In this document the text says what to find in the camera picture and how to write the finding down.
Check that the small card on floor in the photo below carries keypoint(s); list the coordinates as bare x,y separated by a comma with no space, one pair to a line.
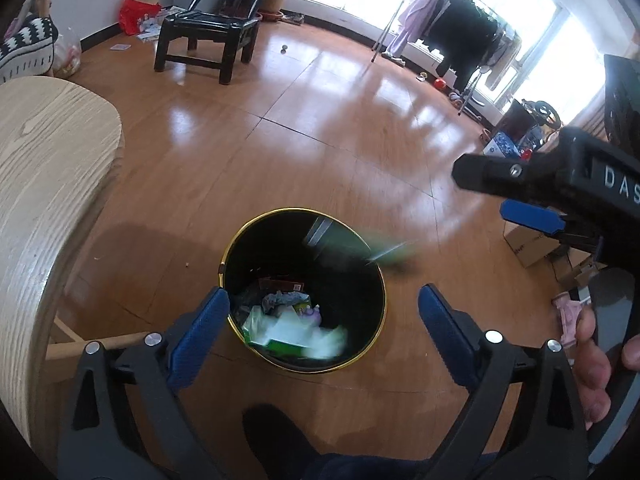
120,47

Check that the dark green packet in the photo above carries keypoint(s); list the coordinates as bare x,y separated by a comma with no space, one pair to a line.
385,252

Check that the black bin with gold rim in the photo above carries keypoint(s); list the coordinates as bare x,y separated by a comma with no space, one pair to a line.
350,300

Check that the white tissue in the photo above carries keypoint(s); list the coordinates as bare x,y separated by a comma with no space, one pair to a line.
277,300

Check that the black hanging clothes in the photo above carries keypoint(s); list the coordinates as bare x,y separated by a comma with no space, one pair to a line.
462,35

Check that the red plastic bag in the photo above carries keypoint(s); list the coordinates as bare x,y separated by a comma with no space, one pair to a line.
137,12

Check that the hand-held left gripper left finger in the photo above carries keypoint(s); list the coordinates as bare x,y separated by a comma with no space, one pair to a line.
200,330

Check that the purple hanging garment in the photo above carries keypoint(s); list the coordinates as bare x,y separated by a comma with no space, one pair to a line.
412,15

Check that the white plastic bag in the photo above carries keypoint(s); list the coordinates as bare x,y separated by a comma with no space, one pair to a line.
67,55

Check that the red brown packet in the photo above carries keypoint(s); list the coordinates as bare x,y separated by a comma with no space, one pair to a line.
282,284

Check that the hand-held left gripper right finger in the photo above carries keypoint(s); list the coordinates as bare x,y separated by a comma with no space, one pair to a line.
445,332

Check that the brown cardboard box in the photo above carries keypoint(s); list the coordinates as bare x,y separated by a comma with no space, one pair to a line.
530,247

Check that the red ball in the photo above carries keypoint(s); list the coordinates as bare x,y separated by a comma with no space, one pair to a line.
439,83

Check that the dark wooden chair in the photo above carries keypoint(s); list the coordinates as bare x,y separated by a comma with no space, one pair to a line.
210,25

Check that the metal clothes rack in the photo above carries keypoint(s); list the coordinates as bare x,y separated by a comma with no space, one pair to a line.
382,25

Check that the white green packet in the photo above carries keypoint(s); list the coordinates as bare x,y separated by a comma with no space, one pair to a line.
295,342

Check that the pink packet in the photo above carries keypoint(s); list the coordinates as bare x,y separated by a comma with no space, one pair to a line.
570,317

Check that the papers on floor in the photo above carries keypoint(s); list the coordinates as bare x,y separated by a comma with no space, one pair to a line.
157,22

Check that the purple doll toy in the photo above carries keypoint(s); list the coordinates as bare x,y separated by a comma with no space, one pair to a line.
314,316

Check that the dark toy vehicle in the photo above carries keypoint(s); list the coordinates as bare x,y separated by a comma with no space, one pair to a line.
530,117

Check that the person's right hand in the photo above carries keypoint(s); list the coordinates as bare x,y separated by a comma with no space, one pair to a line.
592,370

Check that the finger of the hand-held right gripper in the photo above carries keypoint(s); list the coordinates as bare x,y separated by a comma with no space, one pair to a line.
530,214
490,175

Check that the blue white box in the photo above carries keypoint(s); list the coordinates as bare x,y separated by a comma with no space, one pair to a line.
502,145

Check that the black white patterned cushion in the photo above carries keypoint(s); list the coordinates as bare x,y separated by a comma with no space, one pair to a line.
25,50

